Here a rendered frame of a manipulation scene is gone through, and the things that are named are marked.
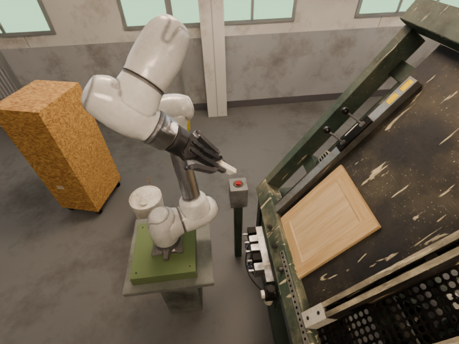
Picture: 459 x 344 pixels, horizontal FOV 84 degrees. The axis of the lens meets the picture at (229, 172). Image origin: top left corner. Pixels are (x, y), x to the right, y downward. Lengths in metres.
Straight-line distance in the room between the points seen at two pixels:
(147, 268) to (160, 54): 1.21
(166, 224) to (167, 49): 0.96
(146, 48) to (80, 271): 2.37
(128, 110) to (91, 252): 2.32
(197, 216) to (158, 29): 1.00
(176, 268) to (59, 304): 1.38
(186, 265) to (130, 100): 1.10
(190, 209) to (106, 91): 0.92
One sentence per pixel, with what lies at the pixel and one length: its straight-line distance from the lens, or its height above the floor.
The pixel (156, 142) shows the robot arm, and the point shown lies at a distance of 0.64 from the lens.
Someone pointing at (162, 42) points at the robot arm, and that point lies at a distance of 0.63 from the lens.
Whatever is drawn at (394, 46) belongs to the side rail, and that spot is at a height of 1.76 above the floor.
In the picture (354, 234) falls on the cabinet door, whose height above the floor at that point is 1.21.
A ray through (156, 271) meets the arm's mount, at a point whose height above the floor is 0.83.
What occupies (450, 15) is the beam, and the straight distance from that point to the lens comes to 1.40.
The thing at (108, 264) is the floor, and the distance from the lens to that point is 2.69.
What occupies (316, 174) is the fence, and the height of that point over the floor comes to 1.20.
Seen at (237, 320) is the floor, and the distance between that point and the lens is 2.27.
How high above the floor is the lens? 2.18
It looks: 44 degrees down
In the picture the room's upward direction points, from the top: 2 degrees counter-clockwise
